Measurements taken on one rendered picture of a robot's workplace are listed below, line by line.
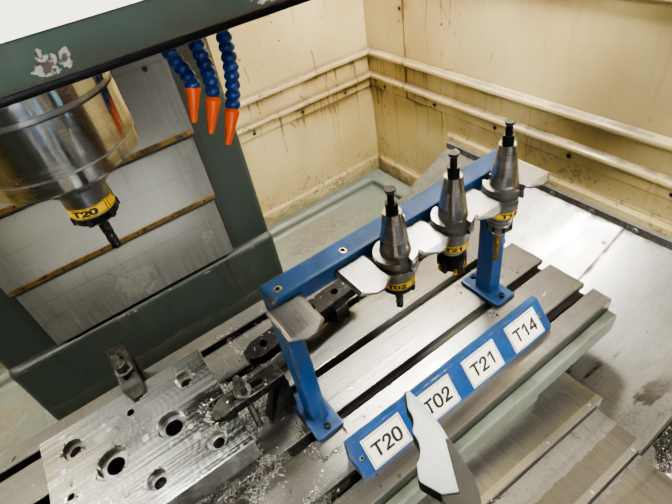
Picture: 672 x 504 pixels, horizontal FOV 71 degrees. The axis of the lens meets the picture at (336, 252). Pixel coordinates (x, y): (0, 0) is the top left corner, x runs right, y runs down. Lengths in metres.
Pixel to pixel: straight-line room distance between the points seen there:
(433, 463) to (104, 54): 0.35
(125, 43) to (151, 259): 0.87
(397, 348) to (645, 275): 0.61
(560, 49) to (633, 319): 0.62
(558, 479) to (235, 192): 0.93
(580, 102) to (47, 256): 1.21
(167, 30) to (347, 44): 1.40
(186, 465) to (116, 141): 0.50
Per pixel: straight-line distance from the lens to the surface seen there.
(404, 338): 0.96
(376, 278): 0.63
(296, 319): 0.60
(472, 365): 0.87
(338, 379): 0.92
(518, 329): 0.93
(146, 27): 0.34
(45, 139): 0.47
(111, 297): 1.20
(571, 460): 1.06
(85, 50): 0.33
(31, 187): 0.50
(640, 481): 1.11
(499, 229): 0.81
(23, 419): 1.64
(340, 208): 1.83
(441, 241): 0.67
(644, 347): 1.21
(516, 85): 1.35
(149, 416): 0.88
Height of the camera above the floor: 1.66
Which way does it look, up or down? 41 degrees down
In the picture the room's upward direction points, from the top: 11 degrees counter-clockwise
